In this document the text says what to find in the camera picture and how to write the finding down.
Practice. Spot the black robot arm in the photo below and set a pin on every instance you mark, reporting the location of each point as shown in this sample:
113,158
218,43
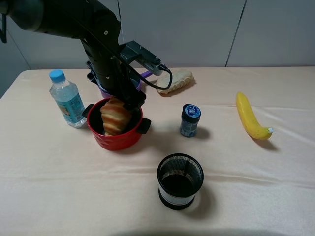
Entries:
91,22

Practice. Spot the yellow banana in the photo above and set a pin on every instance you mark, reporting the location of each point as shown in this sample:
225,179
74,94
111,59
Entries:
249,121

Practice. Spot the peach satin tablecloth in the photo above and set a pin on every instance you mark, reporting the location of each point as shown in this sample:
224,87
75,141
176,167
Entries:
56,180

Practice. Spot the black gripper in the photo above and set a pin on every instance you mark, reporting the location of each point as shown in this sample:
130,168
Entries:
110,75

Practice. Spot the small blue lidded jar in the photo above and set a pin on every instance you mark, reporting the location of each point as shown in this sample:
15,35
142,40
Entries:
190,118

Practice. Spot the long bread loaf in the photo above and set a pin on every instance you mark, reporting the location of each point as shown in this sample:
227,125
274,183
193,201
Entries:
180,79

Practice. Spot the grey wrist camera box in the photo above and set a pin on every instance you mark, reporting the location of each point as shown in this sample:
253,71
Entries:
132,51

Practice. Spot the purple frying pan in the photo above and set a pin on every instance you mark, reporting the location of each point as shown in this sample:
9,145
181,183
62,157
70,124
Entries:
137,83

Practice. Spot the red pot black handles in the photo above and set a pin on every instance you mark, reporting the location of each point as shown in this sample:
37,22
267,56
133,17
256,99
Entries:
132,133

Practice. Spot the striped croissant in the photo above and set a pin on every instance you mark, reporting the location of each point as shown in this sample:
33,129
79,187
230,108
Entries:
115,117

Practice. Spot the black mesh pen cup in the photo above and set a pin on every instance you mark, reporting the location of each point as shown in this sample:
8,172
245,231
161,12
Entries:
180,177

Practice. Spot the clear plastic water bottle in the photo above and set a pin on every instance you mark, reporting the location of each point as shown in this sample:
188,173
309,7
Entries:
66,95

